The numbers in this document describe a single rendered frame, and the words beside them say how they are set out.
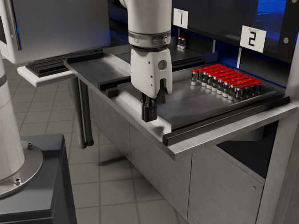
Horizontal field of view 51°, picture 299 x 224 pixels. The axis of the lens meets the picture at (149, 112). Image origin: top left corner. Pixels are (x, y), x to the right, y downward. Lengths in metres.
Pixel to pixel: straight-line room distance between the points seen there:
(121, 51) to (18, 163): 0.71
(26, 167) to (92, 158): 1.50
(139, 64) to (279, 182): 0.60
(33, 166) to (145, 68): 0.29
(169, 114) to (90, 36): 0.89
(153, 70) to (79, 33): 0.98
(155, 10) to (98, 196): 1.41
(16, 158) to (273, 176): 0.74
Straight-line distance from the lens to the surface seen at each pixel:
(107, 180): 1.96
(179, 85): 0.96
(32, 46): 1.48
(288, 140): 0.96
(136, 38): 0.61
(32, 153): 0.71
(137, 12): 0.60
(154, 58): 0.61
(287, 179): 1.04
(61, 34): 1.52
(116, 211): 1.76
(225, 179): 1.22
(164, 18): 0.60
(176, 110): 0.81
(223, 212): 1.32
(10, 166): 0.65
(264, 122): 0.82
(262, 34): 0.94
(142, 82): 0.65
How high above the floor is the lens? 1.25
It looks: 28 degrees down
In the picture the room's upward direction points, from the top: straight up
